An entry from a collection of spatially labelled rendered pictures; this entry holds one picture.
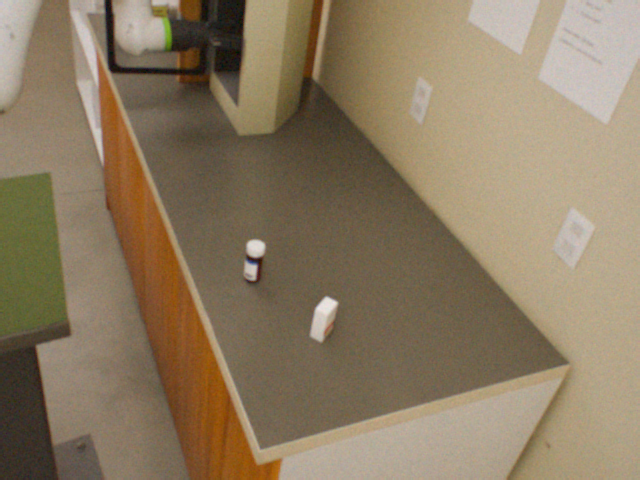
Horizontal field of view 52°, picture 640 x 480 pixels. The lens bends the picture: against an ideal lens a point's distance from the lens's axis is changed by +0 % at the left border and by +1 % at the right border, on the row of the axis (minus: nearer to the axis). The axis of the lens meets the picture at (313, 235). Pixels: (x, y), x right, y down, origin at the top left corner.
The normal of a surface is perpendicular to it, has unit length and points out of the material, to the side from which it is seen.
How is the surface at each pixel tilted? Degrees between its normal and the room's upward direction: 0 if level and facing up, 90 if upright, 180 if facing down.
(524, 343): 0
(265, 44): 90
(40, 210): 90
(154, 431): 0
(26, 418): 90
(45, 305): 90
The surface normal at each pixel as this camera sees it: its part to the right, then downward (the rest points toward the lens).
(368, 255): 0.14, -0.79
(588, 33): -0.91, 0.14
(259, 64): 0.39, 0.60
